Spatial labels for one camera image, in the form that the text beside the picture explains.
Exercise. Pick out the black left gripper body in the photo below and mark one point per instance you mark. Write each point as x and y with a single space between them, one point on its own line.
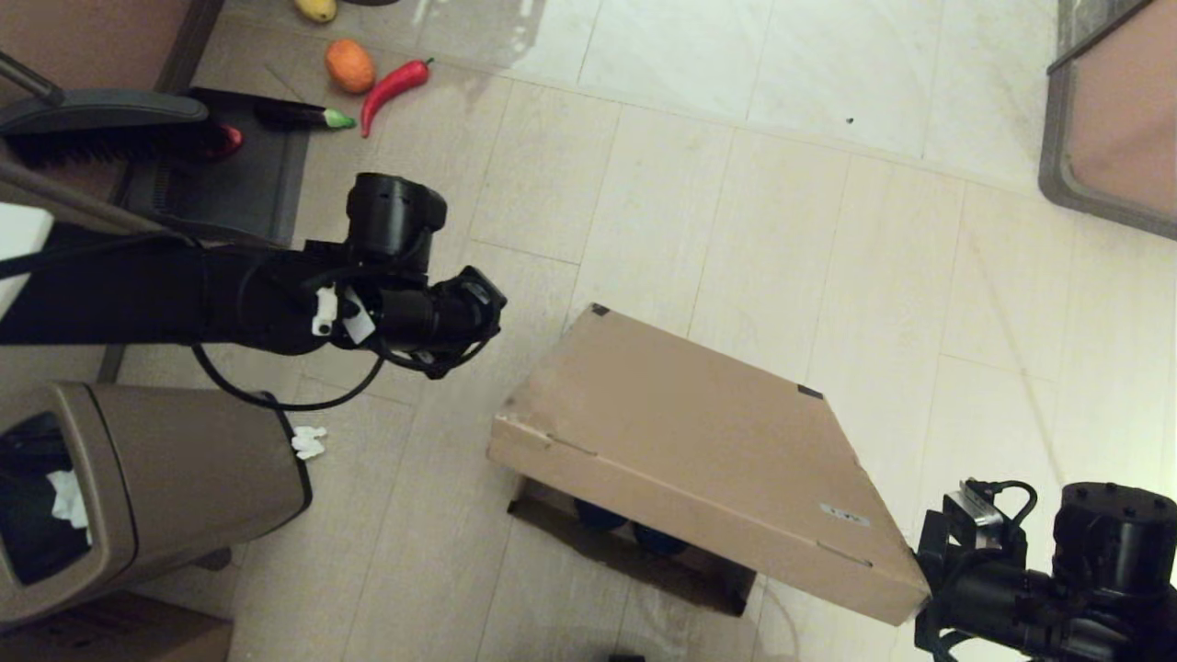
441 317

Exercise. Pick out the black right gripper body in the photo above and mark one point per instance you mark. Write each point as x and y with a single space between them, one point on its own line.
984 598

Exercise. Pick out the dark teal rubber slipper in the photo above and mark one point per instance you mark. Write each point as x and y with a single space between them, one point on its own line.
660 540
602 515

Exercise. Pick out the brown cardboard shoe box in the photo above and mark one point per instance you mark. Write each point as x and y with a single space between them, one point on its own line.
699 441

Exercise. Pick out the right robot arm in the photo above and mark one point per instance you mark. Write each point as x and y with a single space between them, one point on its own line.
1113 542

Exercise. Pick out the white crumpled tissue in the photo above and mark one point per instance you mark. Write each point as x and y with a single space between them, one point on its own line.
310 442

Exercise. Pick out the red toy chili pepper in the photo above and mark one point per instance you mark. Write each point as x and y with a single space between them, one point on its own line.
388 88

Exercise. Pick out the dark gray dustpan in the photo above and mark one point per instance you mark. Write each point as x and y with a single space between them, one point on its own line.
248 175

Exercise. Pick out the purple toy eggplant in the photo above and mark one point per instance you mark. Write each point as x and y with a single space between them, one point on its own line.
292 115

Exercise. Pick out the orange toy fruit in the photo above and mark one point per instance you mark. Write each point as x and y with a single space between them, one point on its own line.
349 66

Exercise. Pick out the red toy ball fruit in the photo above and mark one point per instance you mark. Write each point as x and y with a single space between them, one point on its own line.
230 141

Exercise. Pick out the brown plastic trash bin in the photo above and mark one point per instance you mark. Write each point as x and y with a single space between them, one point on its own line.
202 478

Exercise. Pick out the dark round bowl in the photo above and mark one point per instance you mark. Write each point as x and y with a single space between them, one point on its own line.
368 3

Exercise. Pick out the yellow toy fruit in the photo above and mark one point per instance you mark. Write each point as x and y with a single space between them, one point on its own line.
315 8

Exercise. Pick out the dark gray broom brush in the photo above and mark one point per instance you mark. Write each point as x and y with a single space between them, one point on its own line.
110 121

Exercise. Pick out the white tissue wad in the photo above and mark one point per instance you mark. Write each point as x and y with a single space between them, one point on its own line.
70 501

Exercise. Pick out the brown table with dark rim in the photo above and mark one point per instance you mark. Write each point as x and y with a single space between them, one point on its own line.
92 37

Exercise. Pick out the brown cardboard carton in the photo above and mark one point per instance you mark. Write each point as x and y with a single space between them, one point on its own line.
110 634

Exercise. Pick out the black trash bag liner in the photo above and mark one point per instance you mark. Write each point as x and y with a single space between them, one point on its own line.
28 515

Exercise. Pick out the brown table with gray rim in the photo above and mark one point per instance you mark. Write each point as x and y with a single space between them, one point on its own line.
1122 129

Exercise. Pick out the brown metal frame bar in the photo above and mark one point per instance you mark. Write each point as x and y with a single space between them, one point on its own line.
74 198

